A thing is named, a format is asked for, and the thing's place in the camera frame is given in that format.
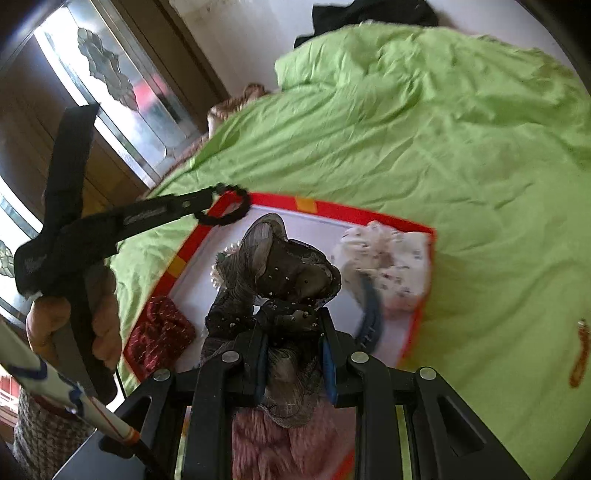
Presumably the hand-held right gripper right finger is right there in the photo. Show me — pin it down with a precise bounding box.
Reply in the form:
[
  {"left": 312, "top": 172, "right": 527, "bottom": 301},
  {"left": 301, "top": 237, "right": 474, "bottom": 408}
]
[{"left": 318, "top": 308, "right": 529, "bottom": 480}]

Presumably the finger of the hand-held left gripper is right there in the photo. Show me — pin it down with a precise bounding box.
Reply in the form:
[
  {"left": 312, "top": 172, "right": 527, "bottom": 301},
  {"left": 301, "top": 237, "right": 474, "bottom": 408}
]
[{"left": 111, "top": 184, "right": 222, "bottom": 243}]

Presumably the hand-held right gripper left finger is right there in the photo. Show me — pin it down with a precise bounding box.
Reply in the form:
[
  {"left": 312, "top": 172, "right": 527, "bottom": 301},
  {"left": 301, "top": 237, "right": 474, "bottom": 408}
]
[{"left": 99, "top": 323, "right": 271, "bottom": 480}]

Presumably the blue striped headband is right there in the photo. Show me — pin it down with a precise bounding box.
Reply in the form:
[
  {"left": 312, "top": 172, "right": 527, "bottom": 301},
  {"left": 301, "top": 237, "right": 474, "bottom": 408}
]
[{"left": 353, "top": 272, "right": 386, "bottom": 356}]

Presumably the white pearl bracelet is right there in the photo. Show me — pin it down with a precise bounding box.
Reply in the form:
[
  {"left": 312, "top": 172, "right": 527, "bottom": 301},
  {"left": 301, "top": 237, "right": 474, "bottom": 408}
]
[{"left": 210, "top": 240, "right": 243, "bottom": 289}]

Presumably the black scrunchie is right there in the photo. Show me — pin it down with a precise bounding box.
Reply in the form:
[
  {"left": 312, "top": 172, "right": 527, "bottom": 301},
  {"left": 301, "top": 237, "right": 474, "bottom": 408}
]
[{"left": 193, "top": 184, "right": 253, "bottom": 227}]

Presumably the red white plaid scrunchie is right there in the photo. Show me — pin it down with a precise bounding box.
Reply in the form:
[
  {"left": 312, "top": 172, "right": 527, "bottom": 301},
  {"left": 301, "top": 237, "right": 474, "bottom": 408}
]
[{"left": 231, "top": 397, "right": 356, "bottom": 480}]

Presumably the grey black organza hair bow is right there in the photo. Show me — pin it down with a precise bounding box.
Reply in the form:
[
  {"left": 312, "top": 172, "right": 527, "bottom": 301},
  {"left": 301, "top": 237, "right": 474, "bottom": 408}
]
[{"left": 203, "top": 213, "right": 342, "bottom": 428}]

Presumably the dark red dotted scrunchie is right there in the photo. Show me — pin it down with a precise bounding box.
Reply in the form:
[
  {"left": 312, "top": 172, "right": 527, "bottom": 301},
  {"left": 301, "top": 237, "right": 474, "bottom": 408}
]
[{"left": 124, "top": 295, "right": 197, "bottom": 374}]

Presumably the white cherry print scrunchie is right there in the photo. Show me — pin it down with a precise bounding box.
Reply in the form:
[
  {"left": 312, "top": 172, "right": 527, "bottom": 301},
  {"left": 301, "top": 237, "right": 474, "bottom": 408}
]
[{"left": 333, "top": 222, "right": 437, "bottom": 311}]

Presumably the red rimmed white box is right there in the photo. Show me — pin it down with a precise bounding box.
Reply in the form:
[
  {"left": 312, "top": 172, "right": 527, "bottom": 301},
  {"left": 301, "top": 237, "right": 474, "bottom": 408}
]
[{"left": 117, "top": 190, "right": 437, "bottom": 480}]

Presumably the person's left forearm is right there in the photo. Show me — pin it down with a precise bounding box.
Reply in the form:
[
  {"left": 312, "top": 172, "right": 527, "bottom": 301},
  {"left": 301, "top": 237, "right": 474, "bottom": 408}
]
[{"left": 13, "top": 392, "right": 88, "bottom": 480}]

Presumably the person's left hand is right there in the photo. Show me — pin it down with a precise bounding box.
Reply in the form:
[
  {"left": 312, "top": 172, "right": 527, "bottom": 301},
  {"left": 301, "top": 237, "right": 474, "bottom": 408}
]
[{"left": 25, "top": 268, "right": 123, "bottom": 370}]

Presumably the brown patterned blanket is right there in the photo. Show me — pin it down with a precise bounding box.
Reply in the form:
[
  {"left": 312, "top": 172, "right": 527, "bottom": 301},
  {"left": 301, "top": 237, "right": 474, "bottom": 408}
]
[{"left": 148, "top": 83, "right": 273, "bottom": 195}]

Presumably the wooden glass panel door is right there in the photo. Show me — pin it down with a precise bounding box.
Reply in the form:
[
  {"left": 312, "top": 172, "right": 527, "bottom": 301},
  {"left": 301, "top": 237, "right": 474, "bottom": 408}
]
[{"left": 0, "top": 0, "right": 222, "bottom": 324}]

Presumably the green bedsheet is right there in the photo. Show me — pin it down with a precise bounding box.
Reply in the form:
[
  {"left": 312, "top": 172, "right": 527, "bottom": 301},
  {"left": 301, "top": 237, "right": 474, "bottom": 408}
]
[{"left": 106, "top": 21, "right": 591, "bottom": 480}]

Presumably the black clothing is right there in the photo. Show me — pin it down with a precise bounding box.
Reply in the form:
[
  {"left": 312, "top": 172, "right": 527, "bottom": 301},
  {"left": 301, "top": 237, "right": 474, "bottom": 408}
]
[{"left": 294, "top": 0, "right": 439, "bottom": 47}]

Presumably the white taped cable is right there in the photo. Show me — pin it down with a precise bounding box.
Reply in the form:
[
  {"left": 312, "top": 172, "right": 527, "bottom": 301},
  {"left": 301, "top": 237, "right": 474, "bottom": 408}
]
[{"left": 0, "top": 318, "right": 160, "bottom": 472}]

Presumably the orange hair tie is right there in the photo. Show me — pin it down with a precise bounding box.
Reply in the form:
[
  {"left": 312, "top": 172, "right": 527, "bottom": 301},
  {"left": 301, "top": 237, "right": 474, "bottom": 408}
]
[{"left": 569, "top": 320, "right": 591, "bottom": 388}]

